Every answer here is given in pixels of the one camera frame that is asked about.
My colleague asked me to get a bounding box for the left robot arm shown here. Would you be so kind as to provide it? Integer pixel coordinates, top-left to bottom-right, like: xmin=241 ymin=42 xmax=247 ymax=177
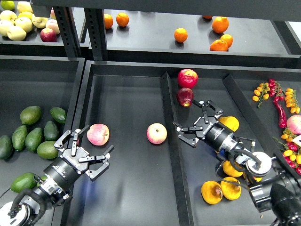
xmin=0 ymin=125 xmax=114 ymax=226

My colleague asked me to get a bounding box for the orange under shelf edge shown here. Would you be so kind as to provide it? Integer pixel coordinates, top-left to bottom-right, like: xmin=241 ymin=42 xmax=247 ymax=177
xmin=202 ymin=16 xmax=213 ymax=20

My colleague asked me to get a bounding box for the yellow pear with brown patch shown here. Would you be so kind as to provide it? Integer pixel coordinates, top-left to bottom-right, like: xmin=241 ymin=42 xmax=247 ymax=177
xmin=222 ymin=161 xmax=243 ymax=178

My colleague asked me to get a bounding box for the red apple on shelf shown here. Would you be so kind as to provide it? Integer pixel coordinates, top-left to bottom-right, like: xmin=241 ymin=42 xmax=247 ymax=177
xmin=40 ymin=28 xmax=57 ymax=42

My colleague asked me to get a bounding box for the yellow pear with stem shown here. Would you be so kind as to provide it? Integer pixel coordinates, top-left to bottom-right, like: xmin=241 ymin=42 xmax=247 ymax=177
xmin=219 ymin=116 xmax=239 ymax=132

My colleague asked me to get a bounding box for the dark green avocado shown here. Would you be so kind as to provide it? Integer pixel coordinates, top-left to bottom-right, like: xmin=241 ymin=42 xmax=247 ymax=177
xmin=50 ymin=107 xmax=67 ymax=124
xmin=43 ymin=121 xmax=59 ymax=141

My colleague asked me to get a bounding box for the pink apple left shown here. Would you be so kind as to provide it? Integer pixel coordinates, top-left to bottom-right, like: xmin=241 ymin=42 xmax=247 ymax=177
xmin=87 ymin=123 xmax=110 ymax=146

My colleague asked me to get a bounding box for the green avocado lower right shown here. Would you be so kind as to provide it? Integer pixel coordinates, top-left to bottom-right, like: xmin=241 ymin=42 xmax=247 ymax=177
xmin=37 ymin=175 xmax=48 ymax=186

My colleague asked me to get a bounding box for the black left tray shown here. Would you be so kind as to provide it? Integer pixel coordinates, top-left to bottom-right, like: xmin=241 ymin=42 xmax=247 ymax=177
xmin=0 ymin=55 xmax=86 ymax=226

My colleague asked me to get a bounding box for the pink apple right edge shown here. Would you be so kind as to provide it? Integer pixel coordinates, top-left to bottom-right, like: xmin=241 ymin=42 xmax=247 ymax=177
xmin=287 ymin=115 xmax=301 ymax=135

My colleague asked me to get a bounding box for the yellow pear bottom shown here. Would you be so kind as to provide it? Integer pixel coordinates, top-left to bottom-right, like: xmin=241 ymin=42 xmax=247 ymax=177
xmin=220 ymin=177 xmax=241 ymax=200

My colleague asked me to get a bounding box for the dark avocado left edge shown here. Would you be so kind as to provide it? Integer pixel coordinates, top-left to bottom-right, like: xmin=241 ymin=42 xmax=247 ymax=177
xmin=0 ymin=135 xmax=13 ymax=160

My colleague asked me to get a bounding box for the dark red apple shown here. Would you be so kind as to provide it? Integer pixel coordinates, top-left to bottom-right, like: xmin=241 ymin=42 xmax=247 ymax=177
xmin=176 ymin=88 xmax=194 ymax=107

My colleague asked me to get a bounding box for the red chili pepper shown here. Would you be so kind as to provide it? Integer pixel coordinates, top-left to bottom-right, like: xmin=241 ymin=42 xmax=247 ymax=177
xmin=273 ymin=96 xmax=287 ymax=129

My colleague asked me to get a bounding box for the green avocado top left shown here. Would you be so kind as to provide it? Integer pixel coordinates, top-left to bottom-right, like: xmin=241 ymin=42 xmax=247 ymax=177
xmin=20 ymin=105 xmax=42 ymax=125

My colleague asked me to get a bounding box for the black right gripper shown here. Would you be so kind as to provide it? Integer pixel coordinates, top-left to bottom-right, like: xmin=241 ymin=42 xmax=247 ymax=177
xmin=172 ymin=99 xmax=238 ymax=152

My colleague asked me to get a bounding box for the black centre tray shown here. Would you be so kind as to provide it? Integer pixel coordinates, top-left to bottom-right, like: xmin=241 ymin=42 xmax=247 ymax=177
xmin=51 ymin=60 xmax=301 ymax=226

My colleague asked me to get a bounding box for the pink apple centre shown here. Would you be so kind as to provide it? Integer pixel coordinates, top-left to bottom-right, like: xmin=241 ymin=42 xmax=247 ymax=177
xmin=147 ymin=123 xmax=167 ymax=145

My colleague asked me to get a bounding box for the orange cherry tomato bunch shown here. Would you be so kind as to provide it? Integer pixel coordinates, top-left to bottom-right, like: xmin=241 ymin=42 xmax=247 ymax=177
xmin=285 ymin=88 xmax=301 ymax=114
xmin=252 ymin=82 xmax=270 ymax=108

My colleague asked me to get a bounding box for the mixed cherry tomato bunch lower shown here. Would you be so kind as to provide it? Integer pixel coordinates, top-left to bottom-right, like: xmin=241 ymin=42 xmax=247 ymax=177
xmin=274 ymin=127 xmax=301 ymax=176

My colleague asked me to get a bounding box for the yellow pear with brown spot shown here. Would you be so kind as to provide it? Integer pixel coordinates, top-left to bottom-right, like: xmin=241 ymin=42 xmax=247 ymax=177
xmin=201 ymin=181 xmax=223 ymax=205

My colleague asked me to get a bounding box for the bright green avocado lower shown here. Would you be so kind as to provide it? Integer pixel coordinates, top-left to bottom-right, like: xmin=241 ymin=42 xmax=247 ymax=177
xmin=10 ymin=172 xmax=37 ymax=193

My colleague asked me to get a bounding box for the orange on shelf right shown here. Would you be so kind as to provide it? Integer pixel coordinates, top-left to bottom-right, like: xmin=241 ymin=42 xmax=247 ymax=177
xmin=220 ymin=34 xmax=234 ymax=48

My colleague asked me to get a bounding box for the black shelf post right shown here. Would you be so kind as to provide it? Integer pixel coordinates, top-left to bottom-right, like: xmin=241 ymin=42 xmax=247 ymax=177
xmin=84 ymin=8 xmax=109 ymax=61

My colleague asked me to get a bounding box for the green avocado row middle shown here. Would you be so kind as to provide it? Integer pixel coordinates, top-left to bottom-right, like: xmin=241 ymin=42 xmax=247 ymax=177
xmin=25 ymin=127 xmax=44 ymax=152

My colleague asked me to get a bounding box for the orange on shelf front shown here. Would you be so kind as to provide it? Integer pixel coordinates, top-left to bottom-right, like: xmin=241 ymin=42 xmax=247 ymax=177
xmin=210 ymin=39 xmax=229 ymax=51

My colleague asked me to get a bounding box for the black tray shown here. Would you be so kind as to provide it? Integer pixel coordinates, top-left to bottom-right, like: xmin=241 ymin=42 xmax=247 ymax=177
xmin=51 ymin=60 xmax=301 ymax=226
xmin=0 ymin=55 xmax=86 ymax=226

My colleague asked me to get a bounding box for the orange cherry tomato bunch right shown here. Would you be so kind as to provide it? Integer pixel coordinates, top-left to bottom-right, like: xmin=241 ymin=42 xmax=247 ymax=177
xmin=285 ymin=88 xmax=301 ymax=114

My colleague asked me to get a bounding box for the orange cherry tomato bunch left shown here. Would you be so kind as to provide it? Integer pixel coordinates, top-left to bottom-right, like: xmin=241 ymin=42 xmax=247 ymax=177
xmin=252 ymin=82 xmax=270 ymax=108

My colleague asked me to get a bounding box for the red cherry tomato bunch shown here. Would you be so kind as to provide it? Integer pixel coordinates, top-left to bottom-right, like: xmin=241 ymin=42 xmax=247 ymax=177
xmin=268 ymin=79 xmax=285 ymax=101

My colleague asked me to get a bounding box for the bright red apple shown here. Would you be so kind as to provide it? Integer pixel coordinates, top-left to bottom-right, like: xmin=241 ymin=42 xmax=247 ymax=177
xmin=177 ymin=69 xmax=198 ymax=89

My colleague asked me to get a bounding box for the orange on shelf centre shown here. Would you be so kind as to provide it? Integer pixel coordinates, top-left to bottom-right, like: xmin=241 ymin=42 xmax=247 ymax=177
xmin=174 ymin=28 xmax=188 ymax=43

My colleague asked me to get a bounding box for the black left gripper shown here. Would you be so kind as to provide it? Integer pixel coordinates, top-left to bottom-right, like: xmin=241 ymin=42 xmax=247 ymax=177
xmin=44 ymin=125 xmax=114 ymax=190

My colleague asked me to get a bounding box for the white label card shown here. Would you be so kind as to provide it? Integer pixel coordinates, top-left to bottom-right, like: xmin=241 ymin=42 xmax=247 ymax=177
xmin=292 ymin=135 xmax=301 ymax=146

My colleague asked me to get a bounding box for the green avocado row left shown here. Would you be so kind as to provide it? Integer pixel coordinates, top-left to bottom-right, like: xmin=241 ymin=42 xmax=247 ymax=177
xmin=12 ymin=125 xmax=28 ymax=151

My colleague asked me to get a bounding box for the large orange on shelf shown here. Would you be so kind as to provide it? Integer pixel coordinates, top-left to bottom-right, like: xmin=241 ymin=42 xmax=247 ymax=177
xmin=212 ymin=16 xmax=230 ymax=33

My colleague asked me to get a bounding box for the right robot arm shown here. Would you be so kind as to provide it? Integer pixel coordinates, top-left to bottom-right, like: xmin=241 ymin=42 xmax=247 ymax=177
xmin=173 ymin=99 xmax=301 ymax=226

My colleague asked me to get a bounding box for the light green avocado row right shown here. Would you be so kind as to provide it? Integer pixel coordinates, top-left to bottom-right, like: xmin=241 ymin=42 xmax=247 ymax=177
xmin=37 ymin=140 xmax=58 ymax=159

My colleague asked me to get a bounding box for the dark green avocado top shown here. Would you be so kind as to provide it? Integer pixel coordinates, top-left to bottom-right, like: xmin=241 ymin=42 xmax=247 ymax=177
xmin=50 ymin=107 xmax=67 ymax=124

